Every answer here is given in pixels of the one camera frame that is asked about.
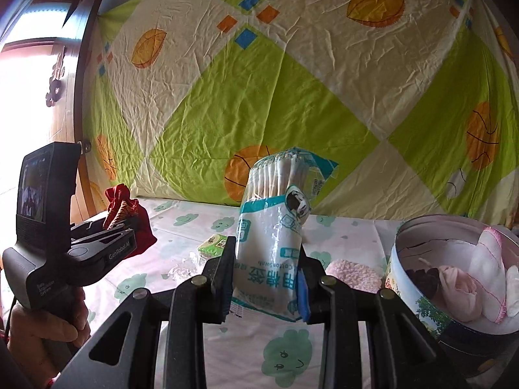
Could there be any person's left hand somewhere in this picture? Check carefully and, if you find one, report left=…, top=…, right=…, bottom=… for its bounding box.
left=7, top=286, right=92, bottom=377

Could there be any cloud print bed sheet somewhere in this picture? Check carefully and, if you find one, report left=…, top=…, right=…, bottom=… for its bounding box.
left=0, top=196, right=519, bottom=389

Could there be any round cookie tin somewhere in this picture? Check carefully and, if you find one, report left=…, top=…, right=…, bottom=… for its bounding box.
left=383, top=216, right=519, bottom=378

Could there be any brown wooden door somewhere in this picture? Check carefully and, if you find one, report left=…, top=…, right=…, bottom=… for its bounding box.
left=0, top=0, right=112, bottom=228

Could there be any red drawstring pouch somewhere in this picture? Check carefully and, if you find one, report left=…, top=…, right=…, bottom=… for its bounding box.
left=103, top=184, right=158, bottom=258

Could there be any white mesh cloth pink edge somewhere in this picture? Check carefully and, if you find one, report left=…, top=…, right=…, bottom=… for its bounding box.
left=474, top=227, right=519, bottom=323

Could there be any clear plastic wrapper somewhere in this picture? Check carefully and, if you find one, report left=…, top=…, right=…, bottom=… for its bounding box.
left=168, top=251, right=205, bottom=282

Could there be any pink fluffy sock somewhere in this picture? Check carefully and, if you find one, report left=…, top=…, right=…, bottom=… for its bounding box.
left=325, top=258, right=384, bottom=292

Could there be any dark door ornament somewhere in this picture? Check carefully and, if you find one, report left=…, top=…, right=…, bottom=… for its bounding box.
left=44, top=46, right=67, bottom=108

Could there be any green tissue pack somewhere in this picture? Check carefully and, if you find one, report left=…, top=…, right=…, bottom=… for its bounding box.
left=197, top=235, right=228, bottom=261

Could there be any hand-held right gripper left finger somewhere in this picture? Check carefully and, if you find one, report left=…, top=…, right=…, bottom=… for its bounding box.
left=61, top=237, right=238, bottom=389

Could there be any cotton swab pack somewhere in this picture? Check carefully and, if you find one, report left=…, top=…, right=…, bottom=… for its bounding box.
left=232, top=148, right=339, bottom=323

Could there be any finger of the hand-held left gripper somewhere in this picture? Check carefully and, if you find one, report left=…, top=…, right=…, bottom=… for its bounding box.
left=71, top=216, right=127, bottom=244
left=69, top=228, right=137, bottom=272

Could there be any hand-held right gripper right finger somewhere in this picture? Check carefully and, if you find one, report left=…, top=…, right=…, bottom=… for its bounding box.
left=294, top=251, right=467, bottom=389

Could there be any basketball print bed sheet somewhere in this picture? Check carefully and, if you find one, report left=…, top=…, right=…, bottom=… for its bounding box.
left=83, top=0, right=519, bottom=228

